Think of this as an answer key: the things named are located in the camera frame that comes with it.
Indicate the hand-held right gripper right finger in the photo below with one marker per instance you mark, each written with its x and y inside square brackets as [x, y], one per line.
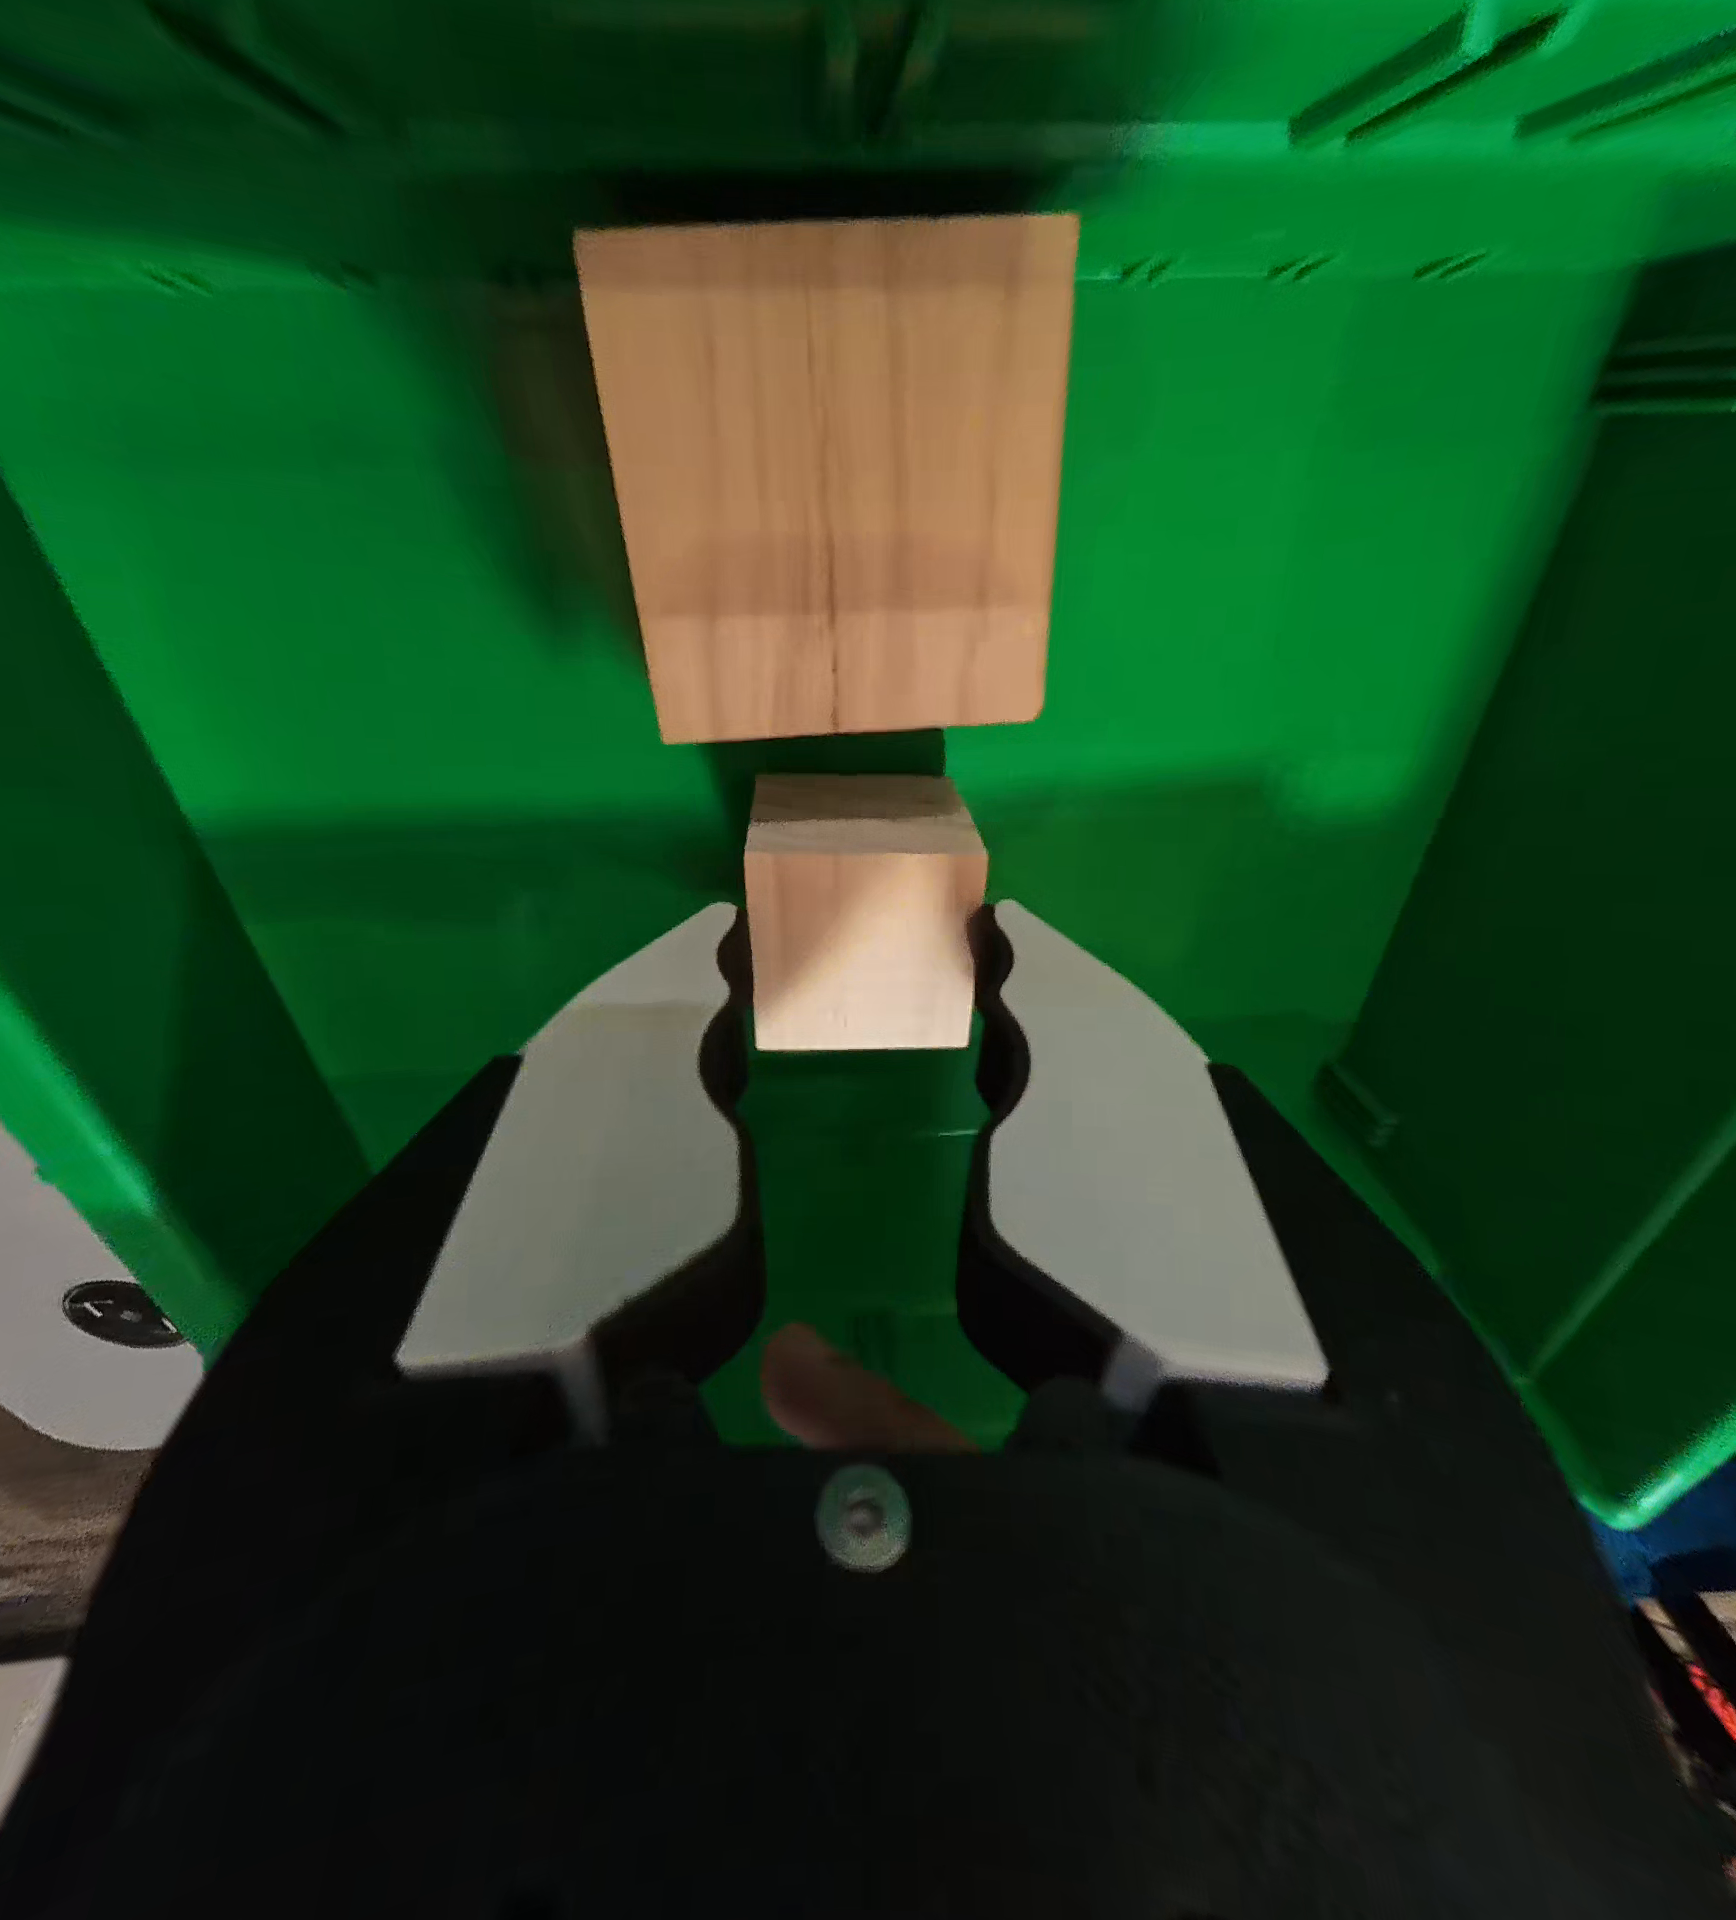
[1139, 1184]

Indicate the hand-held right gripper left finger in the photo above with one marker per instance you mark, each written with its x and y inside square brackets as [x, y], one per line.
[583, 1184]

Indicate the green plastic bin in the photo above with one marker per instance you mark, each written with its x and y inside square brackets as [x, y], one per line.
[283, 600]

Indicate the small wooden cube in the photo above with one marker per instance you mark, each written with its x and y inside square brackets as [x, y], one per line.
[861, 929]

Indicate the large wooden cube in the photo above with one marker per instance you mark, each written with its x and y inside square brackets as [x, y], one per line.
[830, 478]

